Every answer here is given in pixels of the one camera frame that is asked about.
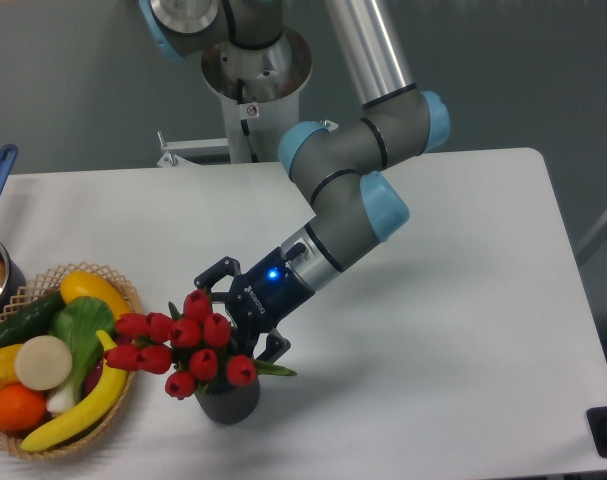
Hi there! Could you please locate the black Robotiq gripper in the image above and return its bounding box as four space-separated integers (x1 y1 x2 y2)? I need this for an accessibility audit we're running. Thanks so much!
194 249 315 364

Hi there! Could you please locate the red tulip bouquet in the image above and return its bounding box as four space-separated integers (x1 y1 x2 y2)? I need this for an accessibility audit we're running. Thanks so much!
104 290 295 400

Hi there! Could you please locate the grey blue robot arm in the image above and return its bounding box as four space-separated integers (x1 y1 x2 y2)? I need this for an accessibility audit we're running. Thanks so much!
139 1 450 363

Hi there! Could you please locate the dark grey ribbed vase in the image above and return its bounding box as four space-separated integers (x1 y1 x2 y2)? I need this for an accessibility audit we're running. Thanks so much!
193 329 262 426

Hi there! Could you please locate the dark red fruit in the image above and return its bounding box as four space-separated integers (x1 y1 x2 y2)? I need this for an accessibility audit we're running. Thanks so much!
82 335 131 399

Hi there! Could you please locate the yellow banana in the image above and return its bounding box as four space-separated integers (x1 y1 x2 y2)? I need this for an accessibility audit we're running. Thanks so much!
19 329 129 453

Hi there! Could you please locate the green bok choy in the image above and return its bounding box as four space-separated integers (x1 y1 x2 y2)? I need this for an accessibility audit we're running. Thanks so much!
47 296 115 417

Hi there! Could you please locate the woven wicker basket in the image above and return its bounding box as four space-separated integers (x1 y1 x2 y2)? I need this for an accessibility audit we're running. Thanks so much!
0 262 142 460

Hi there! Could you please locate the round beige disc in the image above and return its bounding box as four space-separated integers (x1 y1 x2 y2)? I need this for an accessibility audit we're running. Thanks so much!
14 335 73 391

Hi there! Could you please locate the green cucumber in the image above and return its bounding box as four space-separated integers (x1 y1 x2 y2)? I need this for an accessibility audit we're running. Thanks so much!
0 290 65 348

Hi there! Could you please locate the orange fruit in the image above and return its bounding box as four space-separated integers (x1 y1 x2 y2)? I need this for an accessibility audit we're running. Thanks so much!
0 383 46 432

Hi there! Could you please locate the yellow bell pepper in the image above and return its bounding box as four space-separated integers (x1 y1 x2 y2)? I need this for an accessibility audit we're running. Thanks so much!
0 344 22 390

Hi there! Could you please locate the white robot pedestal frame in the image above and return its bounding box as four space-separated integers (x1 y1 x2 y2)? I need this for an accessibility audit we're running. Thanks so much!
157 92 300 167

